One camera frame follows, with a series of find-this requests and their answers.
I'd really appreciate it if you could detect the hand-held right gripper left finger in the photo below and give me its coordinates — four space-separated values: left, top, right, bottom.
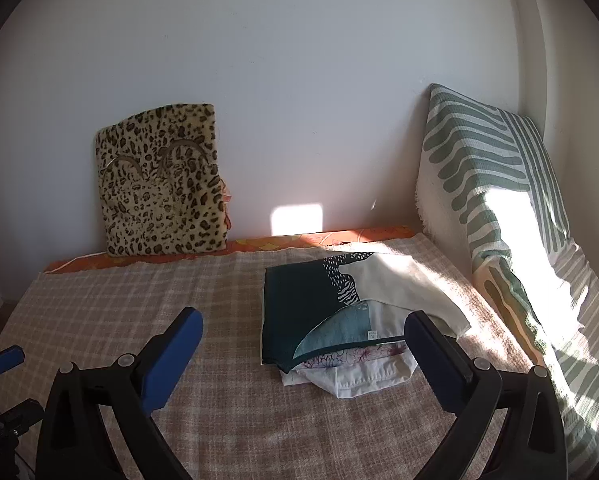
35 306 205 480

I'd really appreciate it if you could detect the teal and white patterned garment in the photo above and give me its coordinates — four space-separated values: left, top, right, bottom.
260 251 473 367

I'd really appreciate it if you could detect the orange patterned cloth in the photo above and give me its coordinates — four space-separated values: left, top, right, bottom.
222 177 234 233

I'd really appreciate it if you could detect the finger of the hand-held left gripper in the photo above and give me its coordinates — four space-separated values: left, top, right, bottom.
0 345 26 376

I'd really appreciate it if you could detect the leopard print cushion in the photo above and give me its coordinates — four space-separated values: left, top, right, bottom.
95 103 230 257

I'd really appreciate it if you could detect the green striped white pillow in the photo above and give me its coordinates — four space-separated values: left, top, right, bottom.
415 82 599 471

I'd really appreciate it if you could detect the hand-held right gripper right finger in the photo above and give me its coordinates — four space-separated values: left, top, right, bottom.
403 310 569 480

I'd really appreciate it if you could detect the beige plaid blanket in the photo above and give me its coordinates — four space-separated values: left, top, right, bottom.
0 232 547 480

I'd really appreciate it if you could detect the orange floral bed sheet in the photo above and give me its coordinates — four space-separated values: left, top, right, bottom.
43 226 417 275

